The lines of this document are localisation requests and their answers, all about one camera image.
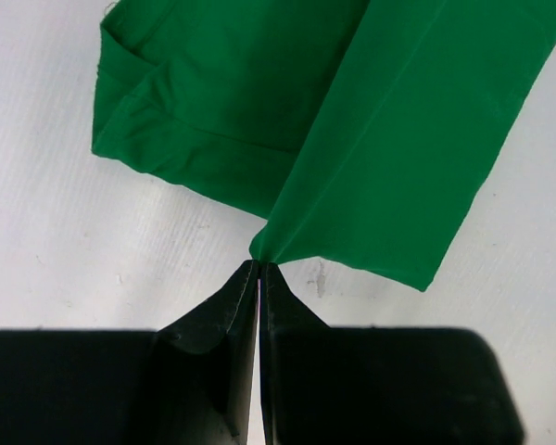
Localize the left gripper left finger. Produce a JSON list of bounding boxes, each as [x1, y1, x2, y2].
[[0, 261, 259, 444]]

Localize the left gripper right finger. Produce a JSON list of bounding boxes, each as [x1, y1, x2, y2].
[[259, 263, 524, 444]]

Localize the green t shirt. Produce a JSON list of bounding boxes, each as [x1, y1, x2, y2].
[[92, 1, 556, 291]]

